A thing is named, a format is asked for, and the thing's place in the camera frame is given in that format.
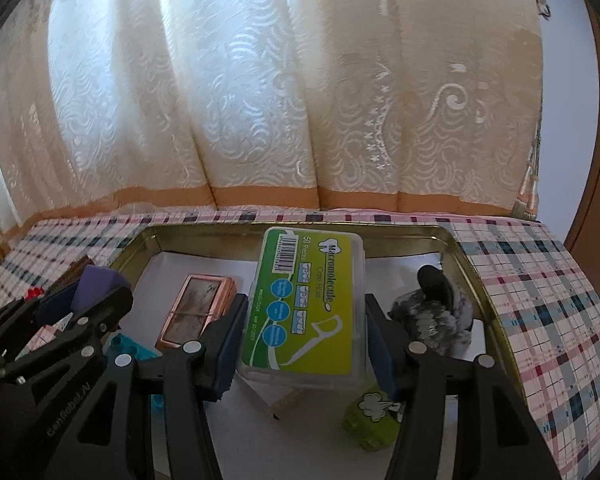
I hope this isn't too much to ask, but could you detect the brown comb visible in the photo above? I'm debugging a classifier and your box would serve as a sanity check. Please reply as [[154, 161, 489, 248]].
[[45, 255, 93, 293]]

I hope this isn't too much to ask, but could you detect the purple foam block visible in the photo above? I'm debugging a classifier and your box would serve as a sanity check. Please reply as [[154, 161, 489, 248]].
[[77, 265, 127, 307]]

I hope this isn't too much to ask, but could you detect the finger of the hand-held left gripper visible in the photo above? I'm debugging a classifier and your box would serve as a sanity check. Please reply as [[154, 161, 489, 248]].
[[0, 280, 134, 386], [0, 284, 83, 358]]

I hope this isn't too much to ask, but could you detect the curtain tieback tassel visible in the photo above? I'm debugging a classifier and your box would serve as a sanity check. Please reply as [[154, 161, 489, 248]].
[[515, 125, 543, 221]]

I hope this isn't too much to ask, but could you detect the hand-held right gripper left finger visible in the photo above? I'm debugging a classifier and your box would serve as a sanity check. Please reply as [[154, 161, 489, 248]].
[[77, 292, 249, 480]]

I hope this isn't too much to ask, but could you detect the green label floss pick box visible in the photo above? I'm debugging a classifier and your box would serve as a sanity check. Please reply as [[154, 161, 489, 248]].
[[236, 226, 370, 392]]

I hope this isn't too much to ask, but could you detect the gold metal tray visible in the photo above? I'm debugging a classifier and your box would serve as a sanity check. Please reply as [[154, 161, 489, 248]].
[[107, 221, 526, 480]]

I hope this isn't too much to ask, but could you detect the cream patterned curtain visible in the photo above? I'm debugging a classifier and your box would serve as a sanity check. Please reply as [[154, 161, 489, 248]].
[[0, 0, 546, 221]]

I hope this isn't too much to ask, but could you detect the teal building block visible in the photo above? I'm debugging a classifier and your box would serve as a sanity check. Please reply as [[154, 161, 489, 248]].
[[105, 332, 165, 413]]

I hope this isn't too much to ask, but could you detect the lime green building block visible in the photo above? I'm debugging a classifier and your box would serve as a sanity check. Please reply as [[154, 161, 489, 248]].
[[341, 382, 406, 453]]

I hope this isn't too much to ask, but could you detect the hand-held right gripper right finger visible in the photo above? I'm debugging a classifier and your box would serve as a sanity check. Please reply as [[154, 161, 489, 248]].
[[364, 292, 556, 480]]

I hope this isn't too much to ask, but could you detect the rose gold makeup box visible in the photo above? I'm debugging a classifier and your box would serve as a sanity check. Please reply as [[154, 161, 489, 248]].
[[155, 272, 237, 351]]

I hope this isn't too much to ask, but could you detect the white paper tray liner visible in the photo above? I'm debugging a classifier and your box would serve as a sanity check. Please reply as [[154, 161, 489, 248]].
[[145, 252, 501, 480]]

